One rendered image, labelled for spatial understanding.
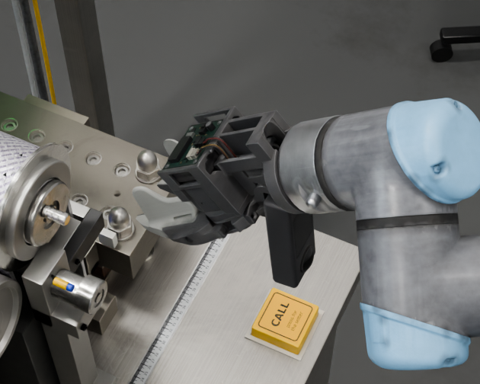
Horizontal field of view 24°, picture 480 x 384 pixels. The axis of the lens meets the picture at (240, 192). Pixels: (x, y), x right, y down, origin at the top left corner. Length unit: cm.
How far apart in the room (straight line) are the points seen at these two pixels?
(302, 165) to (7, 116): 80
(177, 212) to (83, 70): 147
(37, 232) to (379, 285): 49
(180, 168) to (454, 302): 26
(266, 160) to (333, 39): 218
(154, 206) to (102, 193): 49
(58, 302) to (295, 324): 36
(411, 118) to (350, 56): 222
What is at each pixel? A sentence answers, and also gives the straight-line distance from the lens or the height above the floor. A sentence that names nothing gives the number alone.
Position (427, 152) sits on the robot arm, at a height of 163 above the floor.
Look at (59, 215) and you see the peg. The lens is 117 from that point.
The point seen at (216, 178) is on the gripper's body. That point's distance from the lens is 91.
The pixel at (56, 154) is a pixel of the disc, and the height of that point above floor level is 128.
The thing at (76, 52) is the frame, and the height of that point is 47.
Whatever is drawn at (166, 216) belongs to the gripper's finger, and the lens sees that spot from 100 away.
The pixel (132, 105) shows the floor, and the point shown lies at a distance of 290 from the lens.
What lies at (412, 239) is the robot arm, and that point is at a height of 158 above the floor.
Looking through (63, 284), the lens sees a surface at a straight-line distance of 118.
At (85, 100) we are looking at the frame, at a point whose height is 31.
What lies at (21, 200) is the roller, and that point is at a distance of 116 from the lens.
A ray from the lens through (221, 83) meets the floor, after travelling 293.
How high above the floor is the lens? 224
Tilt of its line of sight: 55 degrees down
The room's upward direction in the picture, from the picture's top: straight up
